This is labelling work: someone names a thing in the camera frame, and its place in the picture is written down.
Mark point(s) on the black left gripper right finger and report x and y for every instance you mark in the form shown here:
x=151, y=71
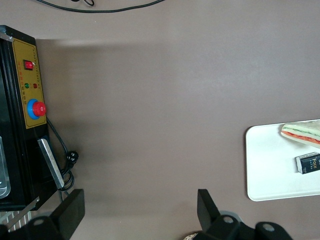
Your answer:
x=207, y=212

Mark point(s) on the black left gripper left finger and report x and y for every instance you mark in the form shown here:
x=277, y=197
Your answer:
x=71, y=210

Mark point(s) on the wrapped triangle sandwich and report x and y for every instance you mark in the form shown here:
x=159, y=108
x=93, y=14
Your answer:
x=302, y=135

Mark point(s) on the cream plastic tray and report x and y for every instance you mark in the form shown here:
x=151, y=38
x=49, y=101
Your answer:
x=270, y=175

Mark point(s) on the wicker basket with foil trays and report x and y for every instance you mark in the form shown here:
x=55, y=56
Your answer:
x=192, y=237

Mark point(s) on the red emergency stop button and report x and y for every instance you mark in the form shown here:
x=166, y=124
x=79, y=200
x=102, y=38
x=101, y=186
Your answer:
x=38, y=109

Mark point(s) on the black tissue pack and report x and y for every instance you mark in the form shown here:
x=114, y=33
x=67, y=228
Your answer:
x=310, y=163

